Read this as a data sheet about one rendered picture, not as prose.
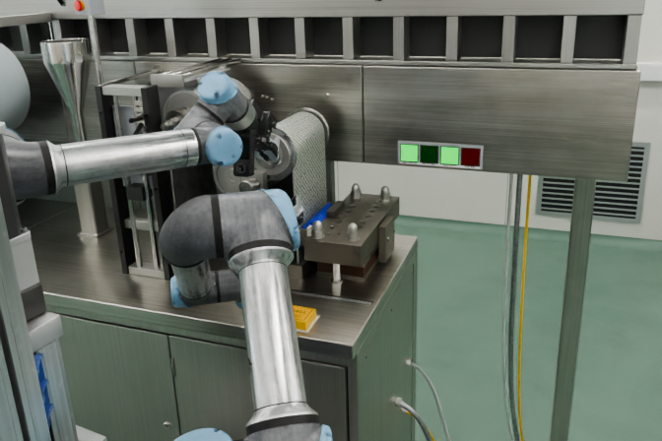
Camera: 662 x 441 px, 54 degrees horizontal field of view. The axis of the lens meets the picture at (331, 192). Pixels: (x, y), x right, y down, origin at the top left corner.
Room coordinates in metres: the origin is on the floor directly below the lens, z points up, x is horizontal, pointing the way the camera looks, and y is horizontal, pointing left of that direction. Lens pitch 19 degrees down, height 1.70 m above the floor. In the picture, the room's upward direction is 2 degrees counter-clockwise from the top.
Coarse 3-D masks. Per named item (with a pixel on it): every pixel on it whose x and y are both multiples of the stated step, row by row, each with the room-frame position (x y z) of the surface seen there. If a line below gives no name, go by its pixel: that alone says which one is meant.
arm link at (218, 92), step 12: (216, 72) 1.39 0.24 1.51; (204, 84) 1.38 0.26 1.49; (216, 84) 1.37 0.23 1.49; (228, 84) 1.36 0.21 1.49; (204, 96) 1.36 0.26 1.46; (216, 96) 1.35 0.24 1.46; (228, 96) 1.36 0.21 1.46; (240, 96) 1.41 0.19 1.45; (216, 108) 1.36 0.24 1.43; (228, 108) 1.38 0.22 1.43; (240, 108) 1.41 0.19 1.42; (228, 120) 1.42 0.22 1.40
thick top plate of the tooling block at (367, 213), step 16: (352, 208) 1.81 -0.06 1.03; (368, 208) 1.81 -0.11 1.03; (384, 208) 1.80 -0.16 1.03; (336, 224) 1.68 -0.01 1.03; (368, 224) 1.67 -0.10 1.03; (304, 240) 1.58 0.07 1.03; (320, 240) 1.57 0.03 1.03; (336, 240) 1.57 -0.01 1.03; (368, 240) 1.60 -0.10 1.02; (304, 256) 1.59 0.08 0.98; (320, 256) 1.57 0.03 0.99; (336, 256) 1.55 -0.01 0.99; (352, 256) 1.54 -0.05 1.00
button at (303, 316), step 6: (294, 306) 1.41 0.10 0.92; (300, 306) 1.41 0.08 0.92; (294, 312) 1.39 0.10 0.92; (300, 312) 1.38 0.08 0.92; (306, 312) 1.38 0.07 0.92; (312, 312) 1.38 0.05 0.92; (300, 318) 1.36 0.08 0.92; (306, 318) 1.36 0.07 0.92; (312, 318) 1.38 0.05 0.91; (300, 324) 1.34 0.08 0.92; (306, 324) 1.34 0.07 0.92
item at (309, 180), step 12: (324, 156) 1.85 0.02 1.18; (300, 168) 1.68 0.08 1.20; (312, 168) 1.76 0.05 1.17; (324, 168) 1.85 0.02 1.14; (300, 180) 1.68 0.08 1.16; (312, 180) 1.76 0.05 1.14; (324, 180) 1.85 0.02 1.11; (300, 192) 1.68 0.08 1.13; (312, 192) 1.76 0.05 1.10; (324, 192) 1.84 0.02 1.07; (312, 204) 1.75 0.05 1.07; (324, 204) 1.84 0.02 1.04; (312, 216) 1.75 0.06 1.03
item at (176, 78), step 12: (216, 60) 2.04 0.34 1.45; (228, 60) 2.03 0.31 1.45; (240, 60) 2.04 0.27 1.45; (168, 72) 1.80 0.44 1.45; (180, 72) 1.79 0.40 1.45; (192, 72) 1.78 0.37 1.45; (204, 72) 1.83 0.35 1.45; (156, 84) 1.74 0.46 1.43; (168, 84) 1.73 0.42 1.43; (180, 84) 1.71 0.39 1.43
